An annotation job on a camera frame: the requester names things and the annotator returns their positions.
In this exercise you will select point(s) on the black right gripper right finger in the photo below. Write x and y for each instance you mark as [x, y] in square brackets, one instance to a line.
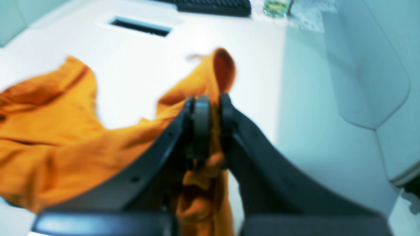
[280, 200]

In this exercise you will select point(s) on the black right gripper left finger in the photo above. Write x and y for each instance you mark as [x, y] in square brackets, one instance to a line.
[139, 200]

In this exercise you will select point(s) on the orange t-shirt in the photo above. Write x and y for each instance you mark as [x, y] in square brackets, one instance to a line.
[53, 146]

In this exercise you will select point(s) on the clear glass bottle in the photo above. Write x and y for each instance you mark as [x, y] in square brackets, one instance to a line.
[278, 8]

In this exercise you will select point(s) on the black computer keyboard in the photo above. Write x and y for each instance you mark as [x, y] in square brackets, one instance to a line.
[237, 8]

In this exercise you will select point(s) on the white table cable grommet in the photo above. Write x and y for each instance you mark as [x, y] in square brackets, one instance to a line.
[134, 26]

